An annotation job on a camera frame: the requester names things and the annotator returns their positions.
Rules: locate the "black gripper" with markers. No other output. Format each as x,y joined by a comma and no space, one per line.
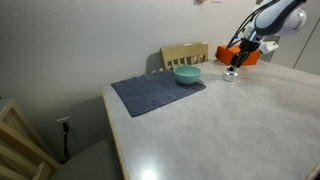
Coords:
246,49

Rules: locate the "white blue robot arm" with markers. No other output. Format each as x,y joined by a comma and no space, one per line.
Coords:
280,16

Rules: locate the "silver candle tin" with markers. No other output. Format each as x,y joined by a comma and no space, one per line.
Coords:
230,78

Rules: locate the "orange cardboard box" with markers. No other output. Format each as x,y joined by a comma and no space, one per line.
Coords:
223,55

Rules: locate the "mint green bowl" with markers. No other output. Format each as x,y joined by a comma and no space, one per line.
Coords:
187,75

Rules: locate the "white closet door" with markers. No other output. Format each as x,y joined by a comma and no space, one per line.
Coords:
300,50

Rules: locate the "dark blue cloth placemat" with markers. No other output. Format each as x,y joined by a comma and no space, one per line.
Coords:
150,93

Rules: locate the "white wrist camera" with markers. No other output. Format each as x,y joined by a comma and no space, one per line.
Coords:
269,47

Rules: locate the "white light switch plate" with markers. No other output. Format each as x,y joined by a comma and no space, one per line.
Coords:
216,0

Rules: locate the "beige wall thermostat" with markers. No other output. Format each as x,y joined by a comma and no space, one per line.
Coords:
200,1

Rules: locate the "white wall outlet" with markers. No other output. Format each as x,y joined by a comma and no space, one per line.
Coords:
62,119

